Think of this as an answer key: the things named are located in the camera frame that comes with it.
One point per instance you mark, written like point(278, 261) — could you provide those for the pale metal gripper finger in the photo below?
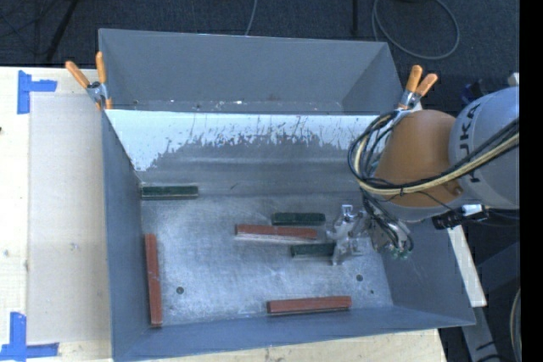
point(345, 224)
point(345, 248)

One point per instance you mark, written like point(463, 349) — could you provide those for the dark green flat block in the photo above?
point(169, 192)
point(298, 219)
point(313, 250)

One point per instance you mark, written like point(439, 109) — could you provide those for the red-brown flat block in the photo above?
point(275, 231)
point(153, 280)
point(309, 304)

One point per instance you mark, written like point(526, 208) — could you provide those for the grey metal bin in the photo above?
point(237, 267)

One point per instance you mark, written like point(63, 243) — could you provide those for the pale wood flat board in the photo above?
point(68, 216)

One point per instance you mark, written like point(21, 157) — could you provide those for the black cylinder on white bracket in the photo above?
point(456, 217)

